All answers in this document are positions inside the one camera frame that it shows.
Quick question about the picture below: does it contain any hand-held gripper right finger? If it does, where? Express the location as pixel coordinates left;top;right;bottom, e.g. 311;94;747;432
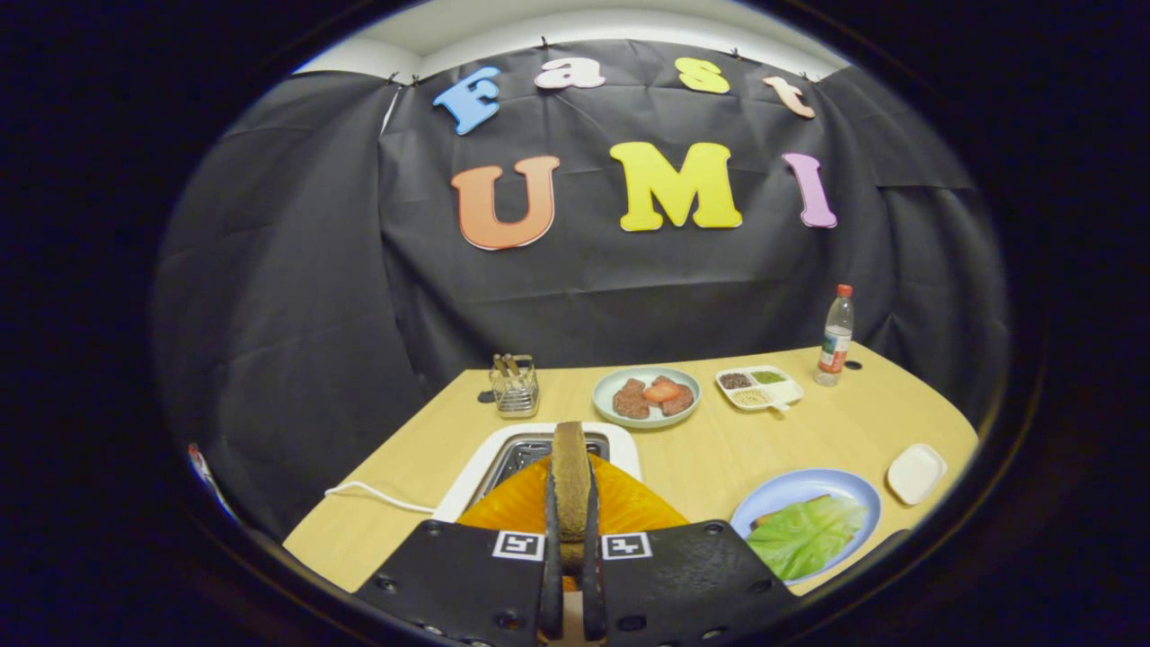
579;454;801;647

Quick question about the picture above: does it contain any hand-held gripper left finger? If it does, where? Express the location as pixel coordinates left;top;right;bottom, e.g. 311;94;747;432
355;454;576;647

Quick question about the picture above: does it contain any green lettuce leaf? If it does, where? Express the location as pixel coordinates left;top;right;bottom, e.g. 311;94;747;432
747;495;869;581

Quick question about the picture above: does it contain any white toaster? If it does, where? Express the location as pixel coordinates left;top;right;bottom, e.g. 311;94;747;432
431;421;643;524

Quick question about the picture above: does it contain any brown meat slice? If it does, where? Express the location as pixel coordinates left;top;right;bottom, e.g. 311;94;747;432
613;377;651;421
659;376;696;417

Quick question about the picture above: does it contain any pale green plate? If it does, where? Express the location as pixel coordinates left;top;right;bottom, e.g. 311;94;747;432
592;366;702;430

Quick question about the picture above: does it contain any blue round plate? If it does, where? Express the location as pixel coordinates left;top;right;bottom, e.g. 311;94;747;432
730;468;883;587

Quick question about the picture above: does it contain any white divided seasoning tray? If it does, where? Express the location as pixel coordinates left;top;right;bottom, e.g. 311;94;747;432
715;365;805;413

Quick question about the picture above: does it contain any clear plastic water bottle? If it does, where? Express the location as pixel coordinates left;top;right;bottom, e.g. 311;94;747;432
814;284;855;387

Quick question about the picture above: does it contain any white rectangular plate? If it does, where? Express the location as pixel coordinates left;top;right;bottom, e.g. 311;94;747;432
887;443;948;506

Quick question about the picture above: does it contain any red and white object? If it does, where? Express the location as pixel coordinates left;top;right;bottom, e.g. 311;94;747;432
187;442;236;518

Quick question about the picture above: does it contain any metal wire basket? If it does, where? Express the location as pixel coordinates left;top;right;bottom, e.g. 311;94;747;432
490;355;541;421

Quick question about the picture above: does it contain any white toaster cable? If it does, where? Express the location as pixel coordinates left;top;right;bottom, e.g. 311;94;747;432
324;481;438;516

